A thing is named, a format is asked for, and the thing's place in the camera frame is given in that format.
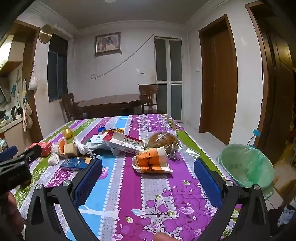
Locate orange sponge cube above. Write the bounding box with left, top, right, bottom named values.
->
left=63, top=142, right=80, bottom=158

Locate framed wall picture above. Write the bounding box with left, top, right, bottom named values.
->
left=94, top=32, right=122, bottom=57

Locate wooden dining table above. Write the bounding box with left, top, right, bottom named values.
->
left=77, top=94, right=147, bottom=118

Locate person's left hand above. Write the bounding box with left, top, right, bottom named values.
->
left=0, top=190, right=25, bottom=241

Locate hanging kitchen towel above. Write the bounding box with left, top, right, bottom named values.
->
left=22, top=79, right=34, bottom=132

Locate white sock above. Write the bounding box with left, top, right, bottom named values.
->
left=48, top=144, right=65, bottom=165

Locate floral striped tablecloth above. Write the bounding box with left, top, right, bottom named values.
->
left=10, top=113, right=243, bottom=241

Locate brown wooden door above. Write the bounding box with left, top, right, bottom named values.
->
left=199, top=14, right=238, bottom=145

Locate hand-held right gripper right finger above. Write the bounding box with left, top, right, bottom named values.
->
left=194, top=158, right=271, bottom=241

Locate blue cigarette box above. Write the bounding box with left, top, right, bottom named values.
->
left=60, top=156, right=93, bottom=171

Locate wooden chair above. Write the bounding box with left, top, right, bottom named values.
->
left=138, top=84, right=160, bottom=114
left=60, top=93, right=81, bottom=123

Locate dark wooden doorway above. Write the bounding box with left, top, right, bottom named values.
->
left=245, top=0, right=296, bottom=165

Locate wooden wall cabinet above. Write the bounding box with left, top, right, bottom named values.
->
left=0, top=20, right=41, bottom=77

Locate gold round wall clock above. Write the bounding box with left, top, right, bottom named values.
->
left=38, top=24, right=53, bottom=44

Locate white red medicine box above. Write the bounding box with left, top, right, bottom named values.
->
left=102, top=130, right=146, bottom=155

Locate blue white cloth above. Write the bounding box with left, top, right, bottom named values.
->
left=277, top=205, right=295, bottom=227

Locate gold foil candy wrapper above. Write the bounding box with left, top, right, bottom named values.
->
left=62, top=127, right=74, bottom=139

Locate white wall cable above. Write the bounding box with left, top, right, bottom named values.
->
left=91, top=34, right=155, bottom=80

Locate red cardboard box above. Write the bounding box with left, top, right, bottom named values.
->
left=27, top=141, right=53, bottom=157

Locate orange white paper bag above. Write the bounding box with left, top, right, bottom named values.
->
left=132, top=147, right=173, bottom=174

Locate white frosted glass door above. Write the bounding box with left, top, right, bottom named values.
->
left=154, top=36, right=183, bottom=121

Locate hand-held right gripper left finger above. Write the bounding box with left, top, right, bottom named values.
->
left=24, top=158, right=103, bottom=241

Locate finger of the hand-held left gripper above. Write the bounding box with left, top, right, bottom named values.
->
left=16, top=144, right=42, bottom=163
left=0, top=146, right=18, bottom=162

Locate hanging white plastic bag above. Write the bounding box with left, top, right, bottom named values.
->
left=28, top=61, right=38, bottom=91

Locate person's right hand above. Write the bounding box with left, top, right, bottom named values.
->
left=154, top=232, right=172, bottom=241

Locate trash bin with green bag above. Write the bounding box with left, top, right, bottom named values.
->
left=216, top=144, right=275, bottom=193

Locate dark window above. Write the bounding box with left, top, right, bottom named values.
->
left=47, top=34, right=68, bottom=102

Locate bread in clear bag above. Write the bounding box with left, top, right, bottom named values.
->
left=147, top=131, right=199, bottom=160

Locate white plastic packet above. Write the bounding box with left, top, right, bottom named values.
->
left=86, top=134, right=111, bottom=151

